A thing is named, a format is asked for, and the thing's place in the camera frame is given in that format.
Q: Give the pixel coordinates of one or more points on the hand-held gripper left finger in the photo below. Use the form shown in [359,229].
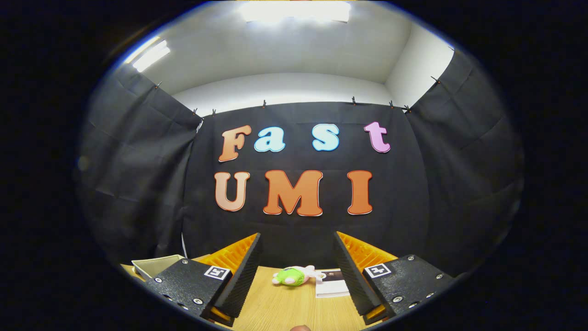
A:
[243,276]

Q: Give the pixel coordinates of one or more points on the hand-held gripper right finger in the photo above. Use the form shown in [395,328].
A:
[351,276]

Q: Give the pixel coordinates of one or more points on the beige fabric storage box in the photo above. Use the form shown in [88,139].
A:
[156,265]

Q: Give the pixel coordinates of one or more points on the white book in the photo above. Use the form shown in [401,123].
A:
[330,287]

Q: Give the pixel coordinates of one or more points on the green and pink plush toy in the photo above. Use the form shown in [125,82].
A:
[289,276]

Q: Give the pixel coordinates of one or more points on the black backdrop cloth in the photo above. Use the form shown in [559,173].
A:
[413,207]

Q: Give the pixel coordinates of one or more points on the row of small cloth clips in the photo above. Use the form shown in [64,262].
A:
[264,104]

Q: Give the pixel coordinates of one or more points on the narrow ceiling light panel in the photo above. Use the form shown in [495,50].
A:
[151,55]

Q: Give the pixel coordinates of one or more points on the wide ceiling light panel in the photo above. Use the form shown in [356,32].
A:
[294,10]

